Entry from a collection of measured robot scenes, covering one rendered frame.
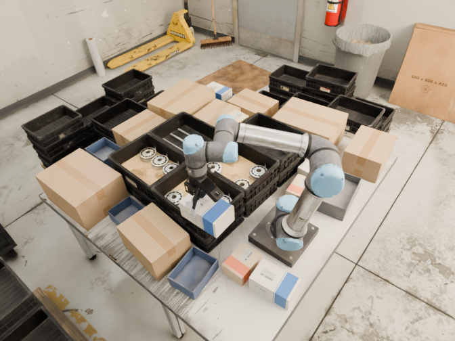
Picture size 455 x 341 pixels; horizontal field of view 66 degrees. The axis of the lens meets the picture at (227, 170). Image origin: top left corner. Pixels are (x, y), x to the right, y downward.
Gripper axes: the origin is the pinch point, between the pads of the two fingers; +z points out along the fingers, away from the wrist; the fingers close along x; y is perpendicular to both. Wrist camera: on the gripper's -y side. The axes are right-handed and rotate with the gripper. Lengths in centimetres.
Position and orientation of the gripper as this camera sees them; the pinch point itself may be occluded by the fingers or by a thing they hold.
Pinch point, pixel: (206, 208)
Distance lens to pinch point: 147.0
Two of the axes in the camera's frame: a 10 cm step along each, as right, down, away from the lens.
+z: 0.6, 7.3, 6.8
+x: -6.3, 5.6, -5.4
